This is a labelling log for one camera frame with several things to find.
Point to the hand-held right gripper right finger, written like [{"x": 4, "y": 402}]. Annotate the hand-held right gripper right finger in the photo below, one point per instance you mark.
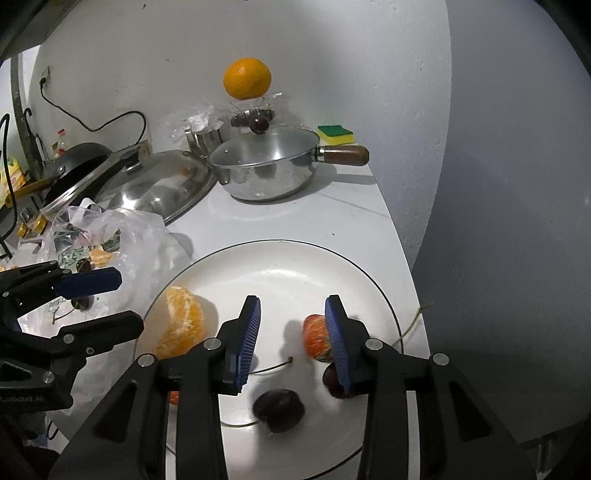
[{"x": 336, "y": 346}]

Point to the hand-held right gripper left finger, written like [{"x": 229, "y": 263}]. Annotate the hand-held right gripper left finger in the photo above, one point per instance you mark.
[{"x": 249, "y": 341}]

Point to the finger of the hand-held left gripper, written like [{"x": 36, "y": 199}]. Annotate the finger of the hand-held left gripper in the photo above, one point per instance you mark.
[
  {"x": 92, "y": 281},
  {"x": 106, "y": 330}
]

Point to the red strawberry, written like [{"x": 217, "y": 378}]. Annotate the red strawberry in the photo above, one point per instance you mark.
[
  {"x": 173, "y": 398},
  {"x": 316, "y": 337}
]

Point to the clear printed plastic bag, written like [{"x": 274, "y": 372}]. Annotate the clear printed plastic bag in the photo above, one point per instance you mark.
[{"x": 138, "y": 244}]

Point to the white round plate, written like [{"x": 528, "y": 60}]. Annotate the white round plate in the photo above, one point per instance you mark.
[{"x": 277, "y": 277}]

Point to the large steel lid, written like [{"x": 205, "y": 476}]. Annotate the large steel lid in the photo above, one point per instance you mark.
[{"x": 152, "y": 189}]

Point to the black wok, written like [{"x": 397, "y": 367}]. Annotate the black wok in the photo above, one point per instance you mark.
[{"x": 78, "y": 159}]

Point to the yellow packets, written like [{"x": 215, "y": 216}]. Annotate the yellow packets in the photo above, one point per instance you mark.
[{"x": 11, "y": 177}]

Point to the red capped bottle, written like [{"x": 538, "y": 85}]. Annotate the red capped bottle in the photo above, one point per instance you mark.
[{"x": 60, "y": 145}]

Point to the grey metal pole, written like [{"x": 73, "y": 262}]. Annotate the grey metal pole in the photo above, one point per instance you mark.
[{"x": 23, "y": 120}]

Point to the small steel cup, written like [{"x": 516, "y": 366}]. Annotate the small steel cup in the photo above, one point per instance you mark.
[{"x": 203, "y": 138}]

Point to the crumpled clear plastic wrap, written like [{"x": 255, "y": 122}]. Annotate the crumpled clear plastic wrap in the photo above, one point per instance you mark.
[{"x": 198, "y": 120}]

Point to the glass pot lid brown knob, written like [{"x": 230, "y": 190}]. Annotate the glass pot lid brown knob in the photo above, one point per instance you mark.
[{"x": 263, "y": 145}]

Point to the green yellow sponge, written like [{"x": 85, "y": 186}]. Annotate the green yellow sponge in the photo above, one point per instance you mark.
[{"x": 336, "y": 134}]

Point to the clear glass bowl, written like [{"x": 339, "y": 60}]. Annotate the clear glass bowl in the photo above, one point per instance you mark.
[{"x": 272, "y": 106}]

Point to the whole orange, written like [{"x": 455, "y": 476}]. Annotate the whole orange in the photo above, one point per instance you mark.
[{"x": 247, "y": 78}]

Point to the wall power outlet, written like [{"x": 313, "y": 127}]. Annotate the wall power outlet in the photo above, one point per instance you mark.
[{"x": 45, "y": 76}]

